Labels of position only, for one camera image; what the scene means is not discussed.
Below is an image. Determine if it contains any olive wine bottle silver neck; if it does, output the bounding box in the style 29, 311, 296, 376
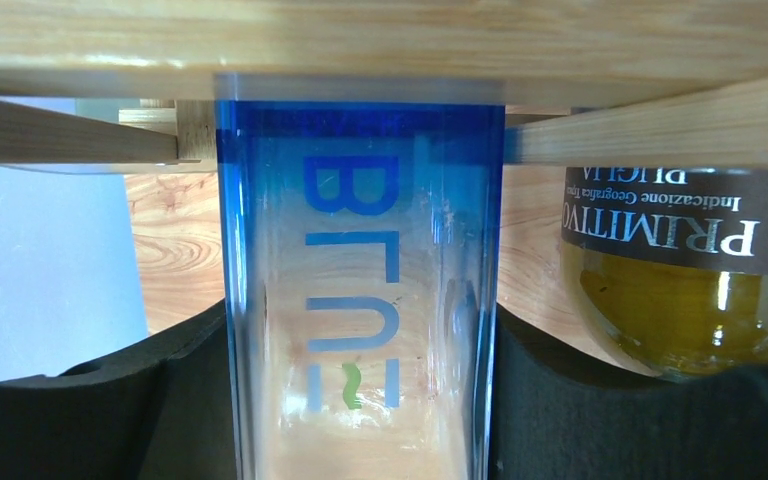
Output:
560, 167, 768, 379

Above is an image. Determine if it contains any blue square glass bottle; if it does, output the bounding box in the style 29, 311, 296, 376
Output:
214, 73, 505, 479

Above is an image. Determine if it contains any wooden wine rack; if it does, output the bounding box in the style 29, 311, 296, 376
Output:
0, 1, 768, 172

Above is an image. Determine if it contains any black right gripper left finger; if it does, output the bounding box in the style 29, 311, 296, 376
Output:
0, 303, 237, 479

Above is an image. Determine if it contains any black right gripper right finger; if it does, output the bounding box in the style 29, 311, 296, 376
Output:
489, 309, 768, 479

